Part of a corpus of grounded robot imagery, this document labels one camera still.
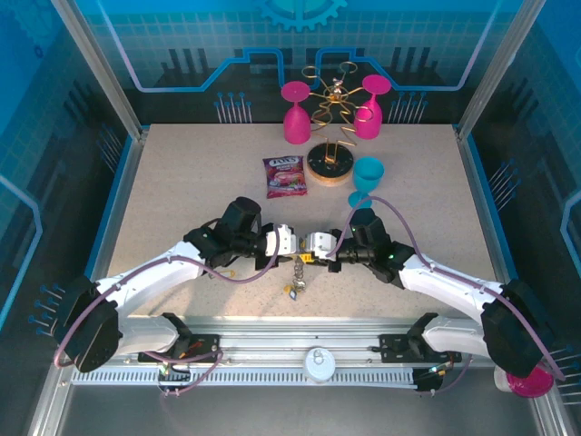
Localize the silver keyring with keys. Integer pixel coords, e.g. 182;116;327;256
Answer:
290;253;310;296

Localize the teal plastic goblet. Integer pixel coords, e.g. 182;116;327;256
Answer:
347;156;386;210

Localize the purple candy bag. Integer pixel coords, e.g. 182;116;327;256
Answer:
262;154;309;200

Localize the silver tin can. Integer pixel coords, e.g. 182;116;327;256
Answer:
302;347;337;384

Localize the pink plastic goblet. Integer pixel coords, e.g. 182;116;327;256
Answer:
352;74;392;140
280;80;312;145

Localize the pink plastic cup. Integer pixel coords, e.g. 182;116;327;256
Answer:
504;365;556;400

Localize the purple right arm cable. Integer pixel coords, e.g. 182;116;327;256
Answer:
330;196;566;397

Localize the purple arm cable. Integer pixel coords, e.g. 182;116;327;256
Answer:
330;196;566;397
53;253;279;399

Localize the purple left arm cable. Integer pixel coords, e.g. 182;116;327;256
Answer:
53;253;279;399

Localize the aluminium mounting rail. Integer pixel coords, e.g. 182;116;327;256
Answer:
108;315;496;369

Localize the gold wire glass rack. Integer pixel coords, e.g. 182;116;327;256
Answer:
300;61;383;188

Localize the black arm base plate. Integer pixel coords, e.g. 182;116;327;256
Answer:
138;333;222;364
379;333;463;364

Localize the aluminium table side rail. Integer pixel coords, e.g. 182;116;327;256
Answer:
25;129;149;436
455;126;564;436

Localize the white slotted cable duct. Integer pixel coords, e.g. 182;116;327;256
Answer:
72;368;419;388

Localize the aluminium frame post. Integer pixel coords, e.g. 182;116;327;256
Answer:
50;0;150;142
455;0;532;142

